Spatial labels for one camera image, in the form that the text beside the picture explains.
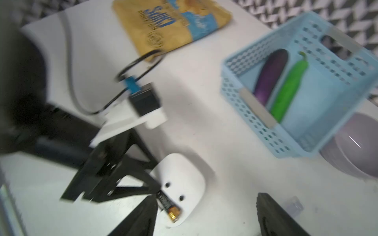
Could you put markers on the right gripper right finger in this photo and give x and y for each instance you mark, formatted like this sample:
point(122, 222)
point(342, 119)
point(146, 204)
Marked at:
point(274, 220)

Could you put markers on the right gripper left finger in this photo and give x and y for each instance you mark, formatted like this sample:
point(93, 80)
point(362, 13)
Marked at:
point(141, 221)

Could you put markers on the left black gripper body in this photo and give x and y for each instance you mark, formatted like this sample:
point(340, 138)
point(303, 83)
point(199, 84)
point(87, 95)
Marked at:
point(30, 124)

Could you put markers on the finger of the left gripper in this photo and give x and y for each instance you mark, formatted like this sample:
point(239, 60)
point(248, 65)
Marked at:
point(127, 185)
point(123, 155)

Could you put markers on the black gold AA battery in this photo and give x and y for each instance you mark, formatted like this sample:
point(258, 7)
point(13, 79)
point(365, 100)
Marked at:
point(169, 206)

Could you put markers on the white alarm clock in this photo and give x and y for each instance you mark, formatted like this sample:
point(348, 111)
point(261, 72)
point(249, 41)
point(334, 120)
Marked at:
point(182, 183)

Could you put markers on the lilac ceramic bowl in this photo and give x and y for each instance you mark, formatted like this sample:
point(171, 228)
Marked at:
point(354, 148)

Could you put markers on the green toy cucumber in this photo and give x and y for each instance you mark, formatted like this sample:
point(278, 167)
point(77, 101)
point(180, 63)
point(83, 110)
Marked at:
point(289, 88)

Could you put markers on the yellow blue chips bag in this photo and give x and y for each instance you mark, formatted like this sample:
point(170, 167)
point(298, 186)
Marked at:
point(169, 25)

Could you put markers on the purple toy eggplant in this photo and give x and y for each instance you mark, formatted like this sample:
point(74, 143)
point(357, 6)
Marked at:
point(270, 74)

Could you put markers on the light blue plastic basket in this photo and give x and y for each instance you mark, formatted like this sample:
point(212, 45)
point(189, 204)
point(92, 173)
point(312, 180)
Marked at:
point(325, 77)

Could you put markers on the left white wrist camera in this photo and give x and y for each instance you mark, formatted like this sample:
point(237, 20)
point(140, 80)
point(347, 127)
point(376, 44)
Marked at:
point(143, 107)

